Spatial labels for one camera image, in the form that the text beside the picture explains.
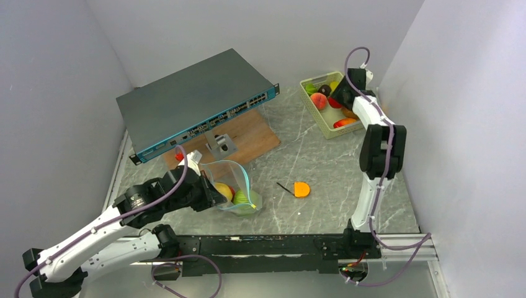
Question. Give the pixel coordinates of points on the green cabbage toy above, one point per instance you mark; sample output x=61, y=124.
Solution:
x=246, y=205

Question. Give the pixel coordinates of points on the grey blue network switch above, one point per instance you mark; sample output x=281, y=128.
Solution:
x=181, y=106

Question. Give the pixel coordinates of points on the pale green plastic basket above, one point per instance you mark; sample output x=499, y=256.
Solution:
x=326, y=118

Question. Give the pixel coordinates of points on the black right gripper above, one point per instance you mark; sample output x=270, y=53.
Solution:
x=337, y=94

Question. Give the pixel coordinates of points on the red apple toy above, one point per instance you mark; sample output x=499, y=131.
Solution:
x=333, y=103

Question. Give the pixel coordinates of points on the pink peach toy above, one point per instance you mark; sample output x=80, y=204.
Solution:
x=319, y=100

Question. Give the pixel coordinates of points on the green starfruit toy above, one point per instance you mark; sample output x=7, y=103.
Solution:
x=310, y=89

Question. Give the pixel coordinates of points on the black aluminium base frame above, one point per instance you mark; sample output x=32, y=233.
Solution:
x=290, y=234

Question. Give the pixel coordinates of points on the grey metal bracket stand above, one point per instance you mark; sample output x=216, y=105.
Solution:
x=220, y=146

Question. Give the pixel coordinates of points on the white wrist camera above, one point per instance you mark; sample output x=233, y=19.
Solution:
x=192, y=159
x=368, y=74

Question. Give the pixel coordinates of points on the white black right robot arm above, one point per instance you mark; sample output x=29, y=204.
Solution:
x=381, y=156

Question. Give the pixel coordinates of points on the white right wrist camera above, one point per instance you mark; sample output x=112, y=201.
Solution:
x=368, y=74

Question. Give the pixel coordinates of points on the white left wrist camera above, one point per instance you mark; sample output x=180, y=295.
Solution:
x=192, y=159

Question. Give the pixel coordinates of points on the yellow starfruit toy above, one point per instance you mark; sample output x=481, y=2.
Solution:
x=333, y=85

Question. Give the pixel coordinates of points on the yellow lemon toy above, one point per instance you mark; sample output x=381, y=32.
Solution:
x=223, y=189

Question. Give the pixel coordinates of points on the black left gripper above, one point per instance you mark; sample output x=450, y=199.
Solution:
x=211, y=196

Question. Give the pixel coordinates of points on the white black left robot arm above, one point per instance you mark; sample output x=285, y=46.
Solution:
x=61, y=270

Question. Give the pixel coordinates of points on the orange tape measure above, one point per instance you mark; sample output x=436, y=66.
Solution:
x=299, y=190

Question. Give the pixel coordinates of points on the wooden board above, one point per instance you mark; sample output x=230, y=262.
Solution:
x=250, y=132

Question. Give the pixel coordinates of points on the red orange mango toy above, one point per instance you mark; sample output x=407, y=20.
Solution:
x=344, y=122

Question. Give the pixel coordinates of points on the brown potato toy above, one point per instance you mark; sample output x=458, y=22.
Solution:
x=349, y=113

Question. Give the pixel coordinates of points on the dark purple mangosteen toy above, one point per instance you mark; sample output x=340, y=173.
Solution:
x=325, y=90

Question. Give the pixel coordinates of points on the clear zip top bag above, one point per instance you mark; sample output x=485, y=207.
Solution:
x=230, y=173

